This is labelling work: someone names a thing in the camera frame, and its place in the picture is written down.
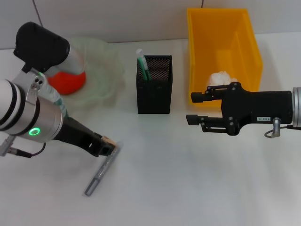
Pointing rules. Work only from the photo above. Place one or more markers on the small beige eraser block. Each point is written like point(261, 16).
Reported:
point(108, 140)

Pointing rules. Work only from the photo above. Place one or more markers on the yellow plastic bin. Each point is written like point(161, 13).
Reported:
point(211, 47)

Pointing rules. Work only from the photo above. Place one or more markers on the black mesh pen holder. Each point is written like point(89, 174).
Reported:
point(154, 94)

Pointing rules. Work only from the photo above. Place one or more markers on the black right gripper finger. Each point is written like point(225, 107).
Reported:
point(192, 120)
point(197, 97)

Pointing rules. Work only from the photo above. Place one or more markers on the silver grey pen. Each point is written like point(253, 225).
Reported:
point(101, 171)

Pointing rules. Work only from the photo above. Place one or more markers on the pale green glass fruit plate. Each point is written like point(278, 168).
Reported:
point(103, 75)

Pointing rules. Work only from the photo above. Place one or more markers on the white paper ball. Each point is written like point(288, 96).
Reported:
point(221, 77)

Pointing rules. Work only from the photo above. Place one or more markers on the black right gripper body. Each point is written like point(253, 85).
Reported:
point(258, 106)

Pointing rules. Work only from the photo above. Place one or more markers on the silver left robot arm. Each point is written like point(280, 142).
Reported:
point(47, 120)

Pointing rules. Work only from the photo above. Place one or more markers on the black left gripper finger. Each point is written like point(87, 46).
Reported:
point(105, 150)
point(98, 137)

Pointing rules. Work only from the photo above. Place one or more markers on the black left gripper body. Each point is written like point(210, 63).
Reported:
point(77, 136)

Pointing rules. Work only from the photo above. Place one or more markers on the green toothbrush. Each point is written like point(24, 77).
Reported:
point(144, 66)

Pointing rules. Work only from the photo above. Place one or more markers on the orange fruit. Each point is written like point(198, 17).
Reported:
point(68, 82)

